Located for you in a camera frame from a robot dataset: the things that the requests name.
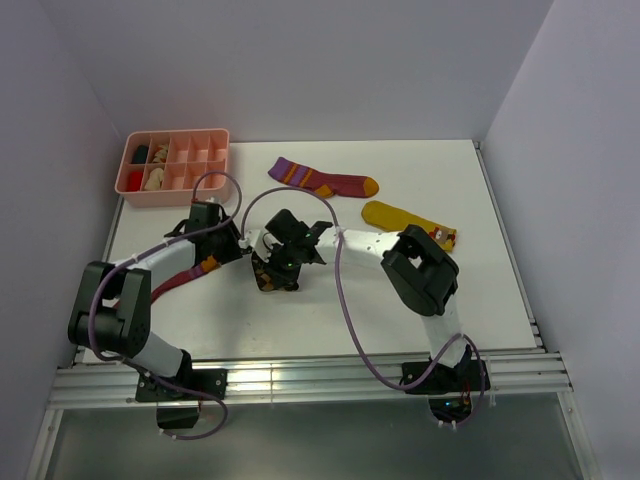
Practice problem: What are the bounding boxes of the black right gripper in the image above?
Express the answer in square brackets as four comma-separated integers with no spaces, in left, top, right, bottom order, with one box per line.
[258,243,303,290]

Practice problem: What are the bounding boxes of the maroon sock purple toe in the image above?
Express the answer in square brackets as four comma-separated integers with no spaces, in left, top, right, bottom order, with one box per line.
[151,256,221,303]

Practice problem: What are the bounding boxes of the brown yellow argyle sock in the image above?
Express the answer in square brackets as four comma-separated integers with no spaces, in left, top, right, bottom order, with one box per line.
[251,252,301,292]

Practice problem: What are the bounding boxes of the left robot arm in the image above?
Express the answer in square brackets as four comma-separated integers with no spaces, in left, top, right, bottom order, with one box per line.
[67,201,242,399]

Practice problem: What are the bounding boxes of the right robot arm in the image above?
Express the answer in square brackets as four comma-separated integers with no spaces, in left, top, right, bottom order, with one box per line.
[246,209,472,390]

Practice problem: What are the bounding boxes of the maroon purple striped sock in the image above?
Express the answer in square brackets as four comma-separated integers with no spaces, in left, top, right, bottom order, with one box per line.
[268,157,380,198]

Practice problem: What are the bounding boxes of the yellow patterned sock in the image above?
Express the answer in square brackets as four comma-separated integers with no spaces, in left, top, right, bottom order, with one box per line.
[361,201,457,253]

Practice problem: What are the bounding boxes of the cream white rolled sock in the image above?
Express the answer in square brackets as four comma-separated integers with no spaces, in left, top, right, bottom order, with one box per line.
[143,168,164,191]

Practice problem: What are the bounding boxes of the pink compartment organizer box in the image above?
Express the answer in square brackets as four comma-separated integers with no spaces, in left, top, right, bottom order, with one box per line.
[114,128,233,208]

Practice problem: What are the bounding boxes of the cream orange argyle rolled sock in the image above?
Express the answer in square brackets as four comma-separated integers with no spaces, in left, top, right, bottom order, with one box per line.
[151,143,169,164]

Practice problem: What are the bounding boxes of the red rolled sock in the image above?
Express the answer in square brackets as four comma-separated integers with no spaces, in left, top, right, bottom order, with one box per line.
[126,170,144,192]

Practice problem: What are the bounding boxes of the dark teal rolled sock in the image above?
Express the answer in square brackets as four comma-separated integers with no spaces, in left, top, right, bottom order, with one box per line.
[131,145,149,165]

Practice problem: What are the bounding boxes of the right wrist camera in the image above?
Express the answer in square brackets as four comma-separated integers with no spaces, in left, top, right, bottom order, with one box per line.
[238,228,271,259]

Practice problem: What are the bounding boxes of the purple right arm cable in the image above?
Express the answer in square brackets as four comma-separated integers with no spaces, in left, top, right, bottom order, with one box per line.
[239,189,494,431]

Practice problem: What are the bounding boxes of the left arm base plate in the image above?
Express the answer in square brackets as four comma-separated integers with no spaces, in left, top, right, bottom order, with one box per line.
[135,368,228,403]

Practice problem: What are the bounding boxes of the aluminium front rail frame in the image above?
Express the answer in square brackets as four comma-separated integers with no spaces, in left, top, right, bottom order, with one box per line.
[47,351,573,410]

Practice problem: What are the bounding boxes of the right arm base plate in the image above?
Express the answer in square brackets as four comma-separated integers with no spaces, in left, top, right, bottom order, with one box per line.
[399,361,491,395]

